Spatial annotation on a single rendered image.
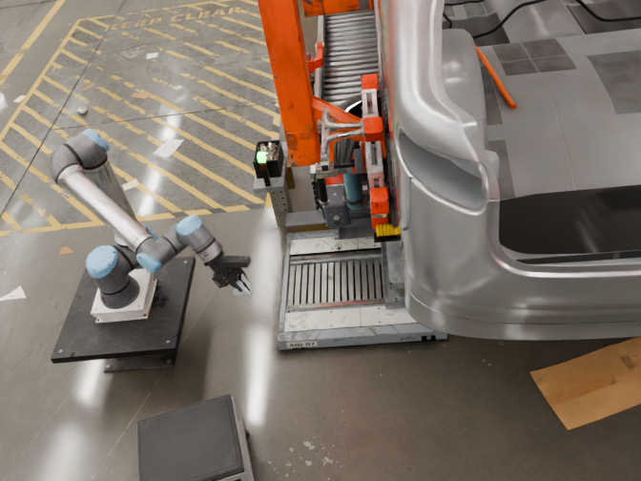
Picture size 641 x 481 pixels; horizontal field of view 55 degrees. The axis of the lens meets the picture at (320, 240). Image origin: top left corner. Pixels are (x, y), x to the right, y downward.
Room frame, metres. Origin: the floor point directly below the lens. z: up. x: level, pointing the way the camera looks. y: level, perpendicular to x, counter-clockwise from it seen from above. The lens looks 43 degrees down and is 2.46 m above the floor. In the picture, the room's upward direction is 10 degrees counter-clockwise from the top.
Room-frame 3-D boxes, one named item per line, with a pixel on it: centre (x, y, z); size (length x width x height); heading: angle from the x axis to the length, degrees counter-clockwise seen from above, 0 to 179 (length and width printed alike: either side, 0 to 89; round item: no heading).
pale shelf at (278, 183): (2.89, 0.20, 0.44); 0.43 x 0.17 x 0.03; 172
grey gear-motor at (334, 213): (2.56, -0.25, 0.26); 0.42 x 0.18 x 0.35; 82
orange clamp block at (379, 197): (1.92, -0.27, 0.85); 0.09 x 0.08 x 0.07; 172
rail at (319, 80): (4.03, -0.22, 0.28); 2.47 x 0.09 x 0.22; 172
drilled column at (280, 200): (2.92, 0.19, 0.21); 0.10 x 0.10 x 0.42; 82
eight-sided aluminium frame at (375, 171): (2.23, -0.30, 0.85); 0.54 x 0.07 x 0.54; 172
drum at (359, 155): (2.24, -0.23, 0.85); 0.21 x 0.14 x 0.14; 82
